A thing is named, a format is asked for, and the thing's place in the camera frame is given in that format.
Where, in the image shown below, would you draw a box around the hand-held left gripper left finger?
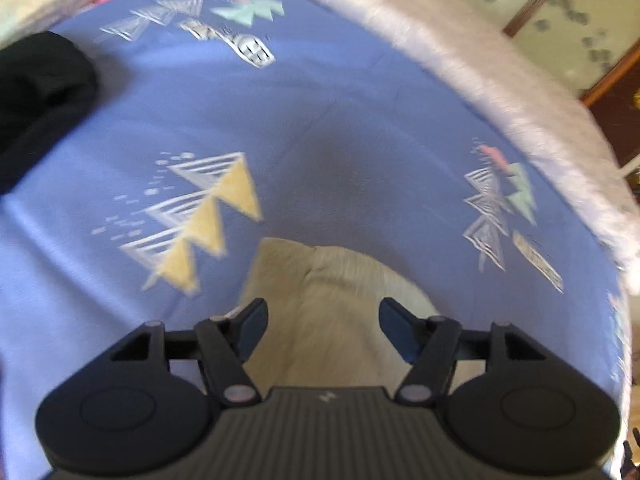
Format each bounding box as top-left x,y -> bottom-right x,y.
110,297 -> 271,407

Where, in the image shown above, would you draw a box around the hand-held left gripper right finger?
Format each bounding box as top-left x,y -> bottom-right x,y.
377,297 -> 547,407

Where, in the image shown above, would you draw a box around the grey pants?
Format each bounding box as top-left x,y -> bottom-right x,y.
239,237 -> 442,391

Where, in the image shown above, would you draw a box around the blue printed bed sheet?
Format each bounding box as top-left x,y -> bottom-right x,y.
0,0 -> 631,480

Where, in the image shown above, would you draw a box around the pale pink quilt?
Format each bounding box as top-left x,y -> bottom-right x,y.
265,0 -> 640,296

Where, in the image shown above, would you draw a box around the black cloth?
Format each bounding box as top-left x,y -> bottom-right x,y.
0,31 -> 99,196

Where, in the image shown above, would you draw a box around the wooden wardrobe with glass doors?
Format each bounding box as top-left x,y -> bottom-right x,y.
420,0 -> 640,106

